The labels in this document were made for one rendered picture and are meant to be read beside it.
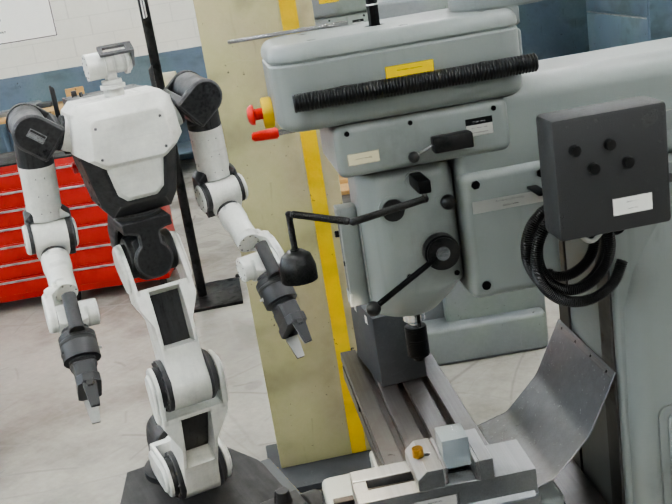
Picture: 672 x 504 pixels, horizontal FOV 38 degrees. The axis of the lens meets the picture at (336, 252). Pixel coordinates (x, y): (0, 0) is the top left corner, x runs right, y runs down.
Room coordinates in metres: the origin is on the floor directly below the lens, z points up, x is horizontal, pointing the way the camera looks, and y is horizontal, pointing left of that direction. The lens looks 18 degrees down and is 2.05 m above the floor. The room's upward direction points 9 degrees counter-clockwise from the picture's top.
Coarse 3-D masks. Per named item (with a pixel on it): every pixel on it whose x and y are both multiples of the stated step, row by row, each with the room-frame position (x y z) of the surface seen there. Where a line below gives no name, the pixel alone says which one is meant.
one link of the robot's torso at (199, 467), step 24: (216, 360) 2.39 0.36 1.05; (192, 408) 2.38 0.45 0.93; (216, 408) 2.38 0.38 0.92; (168, 432) 2.33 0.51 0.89; (192, 432) 2.42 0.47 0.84; (216, 432) 2.39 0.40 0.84; (168, 456) 2.48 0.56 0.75; (192, 456) 2.43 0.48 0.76; (216, 456) 2.43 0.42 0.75; (192, 480) 2.42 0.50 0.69; (216, 480) 2.46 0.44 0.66
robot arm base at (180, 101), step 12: (180, 72) 2.65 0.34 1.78; (192, 72) 2.66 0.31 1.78; (168, 84) 2.64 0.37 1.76; (192, 84) 2.53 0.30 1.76; (204, 84) 2.53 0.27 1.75; (216, 84) 2.55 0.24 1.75; (180, 96) 2.53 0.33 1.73; (192, 96) 2.52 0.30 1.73; (204, 96) 2.53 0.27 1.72; (216, 96) 2.55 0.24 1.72; (180, 108) 2.51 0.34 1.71; (192, 108) 2.52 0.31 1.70; (204, 108) 2.54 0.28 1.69; (216, 108) 2.55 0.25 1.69; (192, 120) 2.54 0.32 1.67; (204, 120) 2.54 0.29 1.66
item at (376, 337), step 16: (368, 320) 2.24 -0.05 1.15; (384, 320) 2.21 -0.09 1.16; (400, 320) 2.22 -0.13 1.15; (368, 336) 2.26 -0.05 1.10; (384, 336) 2.21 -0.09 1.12; (400, 336) 2.22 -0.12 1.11; (368, 352) 2.29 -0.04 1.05; (384, 352) 2.21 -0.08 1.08; (400, 352) 2.22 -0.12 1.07; (368, 368) 2.32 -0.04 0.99; (384, 368) 2.21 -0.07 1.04; (400, 368) 2.21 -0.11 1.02; (416, 368) 2.22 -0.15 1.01; (384, 384) 2.20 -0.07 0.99
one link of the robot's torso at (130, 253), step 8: (160, 232) 2.51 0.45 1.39; (168, 232) 2.51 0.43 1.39; (128, 240) 2.47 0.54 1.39; (136, 240) 2.46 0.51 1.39; (168, 240) 2.49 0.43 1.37; (128, 248) 2.45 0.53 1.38; (136, 248) 2.45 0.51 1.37; (128, 256) 2.45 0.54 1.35; (176, 256) 2.48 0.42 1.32; (176, 264) 2.49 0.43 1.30; (136, 272) 2.44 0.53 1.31
